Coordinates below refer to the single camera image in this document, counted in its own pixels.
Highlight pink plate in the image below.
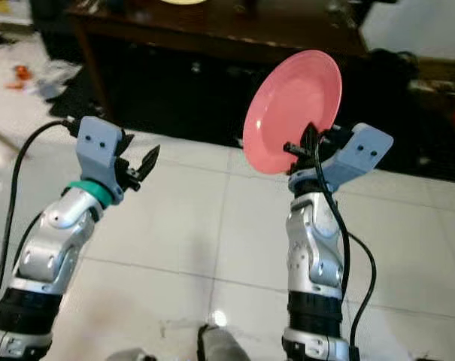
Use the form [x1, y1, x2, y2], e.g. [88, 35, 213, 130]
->
[242, 50, 344, 176]

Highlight dark wooden table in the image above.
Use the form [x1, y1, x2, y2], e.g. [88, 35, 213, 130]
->
[68, 0, 369, 121]

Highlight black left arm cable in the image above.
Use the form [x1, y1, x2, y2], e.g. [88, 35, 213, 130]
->
[0, 119, 77, 324]

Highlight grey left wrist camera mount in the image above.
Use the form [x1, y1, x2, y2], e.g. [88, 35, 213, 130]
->
[74, 115, 126, 198]

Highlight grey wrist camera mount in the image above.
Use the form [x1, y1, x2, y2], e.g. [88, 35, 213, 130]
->
[74, 115, 126, 198]
[287, 123, 395, 193]

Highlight grey left robot leg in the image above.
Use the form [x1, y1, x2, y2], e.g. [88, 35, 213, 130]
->
[103, 347, 153, 361]

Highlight grey robot leg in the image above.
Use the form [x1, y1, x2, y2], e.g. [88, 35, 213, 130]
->
[103, 347, 153, 361]
[197, 323, 258, 361]

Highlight small orange object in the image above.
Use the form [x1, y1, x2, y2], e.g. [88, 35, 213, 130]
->
[15, 65, 36, 87]

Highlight grey right robot leg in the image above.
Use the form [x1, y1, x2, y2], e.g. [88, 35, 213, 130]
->
[197, 323, 258, 361]

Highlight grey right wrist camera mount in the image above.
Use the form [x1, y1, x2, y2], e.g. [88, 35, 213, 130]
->
[287, 123, 395, 193]

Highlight crumpled clear plastic bag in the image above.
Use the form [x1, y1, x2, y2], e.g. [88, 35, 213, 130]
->
[35, 60, 85, 99]

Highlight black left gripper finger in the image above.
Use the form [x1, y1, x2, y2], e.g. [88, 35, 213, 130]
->
[135, 144, 161, 181]

